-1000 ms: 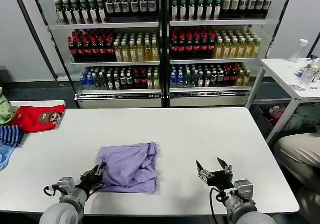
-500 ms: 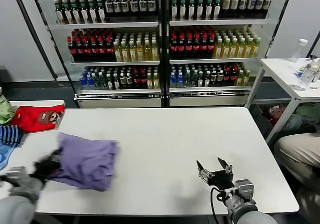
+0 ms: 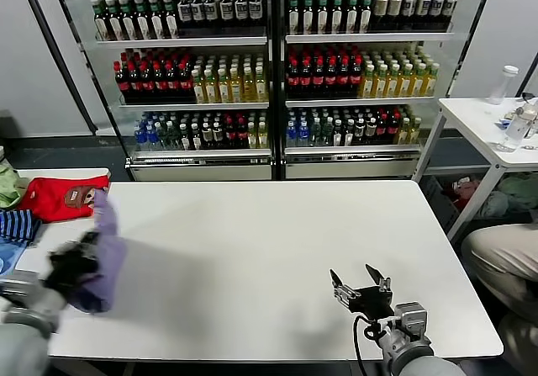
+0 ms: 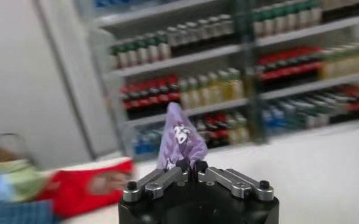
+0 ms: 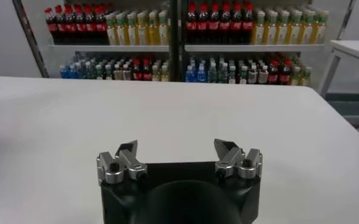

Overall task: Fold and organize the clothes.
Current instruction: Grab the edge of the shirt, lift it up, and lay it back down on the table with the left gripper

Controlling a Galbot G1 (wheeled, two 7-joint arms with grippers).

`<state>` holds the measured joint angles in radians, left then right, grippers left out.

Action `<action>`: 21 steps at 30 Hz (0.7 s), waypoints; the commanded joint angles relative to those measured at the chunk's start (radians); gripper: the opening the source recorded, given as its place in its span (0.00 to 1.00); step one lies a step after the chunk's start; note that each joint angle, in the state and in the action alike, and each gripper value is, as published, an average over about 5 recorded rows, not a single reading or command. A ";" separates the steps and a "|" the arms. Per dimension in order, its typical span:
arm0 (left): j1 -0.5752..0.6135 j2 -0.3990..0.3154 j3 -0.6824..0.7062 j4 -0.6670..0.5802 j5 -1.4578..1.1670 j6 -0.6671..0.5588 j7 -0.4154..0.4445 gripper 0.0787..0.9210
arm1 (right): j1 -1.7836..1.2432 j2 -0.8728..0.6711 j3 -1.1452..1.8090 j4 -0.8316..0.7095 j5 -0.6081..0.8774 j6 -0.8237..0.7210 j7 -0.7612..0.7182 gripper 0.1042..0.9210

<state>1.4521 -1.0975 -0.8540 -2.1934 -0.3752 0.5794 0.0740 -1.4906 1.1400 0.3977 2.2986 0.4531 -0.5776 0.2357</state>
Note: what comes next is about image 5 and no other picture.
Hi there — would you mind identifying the white side table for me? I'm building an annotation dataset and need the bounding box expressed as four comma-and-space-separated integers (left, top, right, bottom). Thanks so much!
318, 39, 359, 99

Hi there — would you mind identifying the white cooler shelf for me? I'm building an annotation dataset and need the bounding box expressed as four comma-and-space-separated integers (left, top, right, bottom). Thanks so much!
184, 43, 325, 52
48, 44, 170, 53

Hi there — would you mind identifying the small blue water bottle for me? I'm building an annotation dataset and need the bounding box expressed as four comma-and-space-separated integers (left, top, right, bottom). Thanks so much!
196, 63, 208, 83
185, 65, 197, 83
59, 64, 70, 80
69, 63, 79, 80

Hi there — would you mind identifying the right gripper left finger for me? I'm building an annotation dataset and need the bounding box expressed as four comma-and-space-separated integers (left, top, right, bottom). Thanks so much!
96, 139, 149, 185

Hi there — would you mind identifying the yellow tea bottle green cap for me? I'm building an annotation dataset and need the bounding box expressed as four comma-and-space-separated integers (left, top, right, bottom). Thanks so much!
137, 12, 149, 46
300, 10, 315, 45
252, 10, 266, 46
158, 10, 170, 46
105, 14, 117, 46
126, 12, 138, 46
276, 10, 289, 46
148, 11, 159, 46
288, 10, 302, 45
313, 10, 330, 45
116, 13, 127, 46
265, 10, 277, 46

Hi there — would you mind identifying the small cola bottle red cap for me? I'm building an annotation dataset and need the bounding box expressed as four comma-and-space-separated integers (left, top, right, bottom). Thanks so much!
132, 58, 143, 82
142, 58, 152, 82
268, 60, 279, 85
279, 59, 292, 86

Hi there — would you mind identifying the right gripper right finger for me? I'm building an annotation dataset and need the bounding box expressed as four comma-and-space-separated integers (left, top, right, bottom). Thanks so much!
213, 138, 263, 180

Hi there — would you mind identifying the small dark bottle white cap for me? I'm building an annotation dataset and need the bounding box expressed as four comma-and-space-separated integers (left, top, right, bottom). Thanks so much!
94, 63, 104, 80
238, 65, 249, 85
228, 65, 238, 85
103, 63, 113, 81

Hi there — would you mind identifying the open beverage display cooler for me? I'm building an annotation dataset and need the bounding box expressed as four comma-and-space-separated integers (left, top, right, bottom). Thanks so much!
180, 0, 331, 87
44, 0, 180, 82

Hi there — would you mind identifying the black slanted frame bar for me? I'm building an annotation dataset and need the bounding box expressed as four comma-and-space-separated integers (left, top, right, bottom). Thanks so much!
336, 0, 357, 33
12, 0, 50, 79

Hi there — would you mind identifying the small dark bottle beige label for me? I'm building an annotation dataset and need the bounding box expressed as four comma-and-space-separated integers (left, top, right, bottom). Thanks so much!
122, 63, 132, 82
113, 63, 123, 81
247, 64, 258, 85
257, 64, 269, 85

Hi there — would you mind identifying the small green clear bottle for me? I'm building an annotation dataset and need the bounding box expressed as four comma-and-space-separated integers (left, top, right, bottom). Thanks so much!
207, 62, 219, 84
77, 62, 87, 80
85, 61, 95, 80
218, 62, 229, 84

